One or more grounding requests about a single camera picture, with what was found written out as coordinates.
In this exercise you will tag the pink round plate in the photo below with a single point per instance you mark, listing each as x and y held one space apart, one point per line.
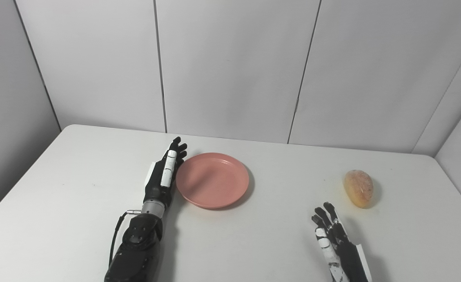
212 180

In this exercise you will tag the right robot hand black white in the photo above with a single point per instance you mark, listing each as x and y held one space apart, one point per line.
338 246

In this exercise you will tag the golden bread roll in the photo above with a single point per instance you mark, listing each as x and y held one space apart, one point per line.
358 188

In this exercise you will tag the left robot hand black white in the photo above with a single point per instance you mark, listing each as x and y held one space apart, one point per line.
162 176

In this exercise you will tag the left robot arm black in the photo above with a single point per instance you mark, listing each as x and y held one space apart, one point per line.
140 243

